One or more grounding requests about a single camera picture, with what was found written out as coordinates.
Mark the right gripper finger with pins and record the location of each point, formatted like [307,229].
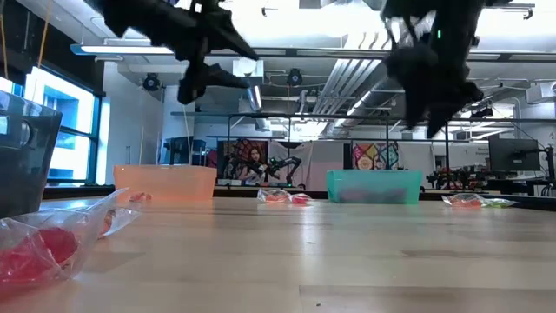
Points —
[441,119]
[416,108]

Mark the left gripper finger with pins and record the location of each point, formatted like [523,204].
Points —
[204,80]
[234,41]

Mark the red KitKat bar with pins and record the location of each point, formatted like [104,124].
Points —
[373,197]

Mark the clear-wrapped green candy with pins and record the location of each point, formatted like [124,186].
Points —
[499,203]

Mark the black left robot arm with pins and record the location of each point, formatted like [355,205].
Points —
[139,19]

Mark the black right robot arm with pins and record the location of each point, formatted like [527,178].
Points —
[456,21]

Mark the black background robot arm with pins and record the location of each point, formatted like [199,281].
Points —
[286,164]

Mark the white ceiling lamp box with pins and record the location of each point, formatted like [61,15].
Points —
[254,69]

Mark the black round ceiling device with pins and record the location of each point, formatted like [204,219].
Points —
[152,81]
[294,77]

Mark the white round column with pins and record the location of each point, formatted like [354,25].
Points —
[174,130]

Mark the ceiling light strip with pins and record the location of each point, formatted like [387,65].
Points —
[130,49]

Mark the black computer monitor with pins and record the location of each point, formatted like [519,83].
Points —
[514,154]

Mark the teal translucent plastic bin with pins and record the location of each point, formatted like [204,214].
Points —
[373,182]

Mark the person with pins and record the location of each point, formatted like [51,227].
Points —
[256,163]

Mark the orange translucent plastic bin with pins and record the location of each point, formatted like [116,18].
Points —
[174,182]

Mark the white hanging cloth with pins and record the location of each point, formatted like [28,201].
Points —
[299,150]

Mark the bright window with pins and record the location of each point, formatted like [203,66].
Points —
[69,130]

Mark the grey translucent plastic bin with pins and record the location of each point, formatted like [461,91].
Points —
[26,174]

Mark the colourful patchwork wall poster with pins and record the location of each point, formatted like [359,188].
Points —
[373,156]

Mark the black overhead rack frame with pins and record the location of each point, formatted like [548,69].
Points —
[260,115]

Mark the dark mandala wall poster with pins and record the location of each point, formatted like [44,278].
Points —
[232,150]

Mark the black aluminium table frame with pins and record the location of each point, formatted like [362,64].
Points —
[319,194]

